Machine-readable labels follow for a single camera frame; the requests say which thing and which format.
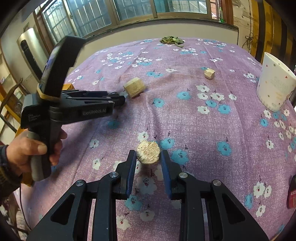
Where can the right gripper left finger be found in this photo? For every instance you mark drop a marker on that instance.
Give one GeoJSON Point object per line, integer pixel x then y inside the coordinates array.
{"type": "Point", "coordinates": [69, 218]}

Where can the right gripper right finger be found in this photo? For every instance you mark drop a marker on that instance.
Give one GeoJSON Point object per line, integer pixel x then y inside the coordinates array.
{"type": "Point", "coordinates": [207, 202]}

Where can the person's left hand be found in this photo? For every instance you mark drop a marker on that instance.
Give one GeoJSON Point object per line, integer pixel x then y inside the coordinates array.
{"type": "Point", "coordinates": [22, 148]}

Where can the dark wooden chair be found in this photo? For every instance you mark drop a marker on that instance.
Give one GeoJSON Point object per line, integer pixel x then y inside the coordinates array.
{"type": "Point", "coordinates": [12, 104]}

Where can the yellow white tray box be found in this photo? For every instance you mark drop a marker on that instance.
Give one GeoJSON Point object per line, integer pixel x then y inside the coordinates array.
{"type": "Point", "coordinates": [68, 86]}

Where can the red object at edge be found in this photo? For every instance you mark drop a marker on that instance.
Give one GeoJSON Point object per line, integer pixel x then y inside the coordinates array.
{"type": "Point", "coordinates": [291, 197]}

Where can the standing air conditioner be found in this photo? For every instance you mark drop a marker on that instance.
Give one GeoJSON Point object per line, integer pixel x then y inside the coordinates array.
{"type": "Point", "coordinates": [33, 52]}

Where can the window with metal grille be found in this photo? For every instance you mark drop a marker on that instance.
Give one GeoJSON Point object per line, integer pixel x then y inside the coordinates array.
{"type": "Point", "coordinates": [56, 19]}

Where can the purple floral tablecloth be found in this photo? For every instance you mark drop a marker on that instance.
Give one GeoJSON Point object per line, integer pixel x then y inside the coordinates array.
{"type": "Point", "coordinates": [215, 129]}

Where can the green dried leaves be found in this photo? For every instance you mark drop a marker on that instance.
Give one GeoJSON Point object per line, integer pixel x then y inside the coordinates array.
{"type": "Point", "coordinates": [171, 40]}

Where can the white dotted paper cup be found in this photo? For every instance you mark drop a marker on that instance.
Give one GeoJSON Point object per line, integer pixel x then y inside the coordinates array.
{"type": "Point", "coordinates": [276, 83]}

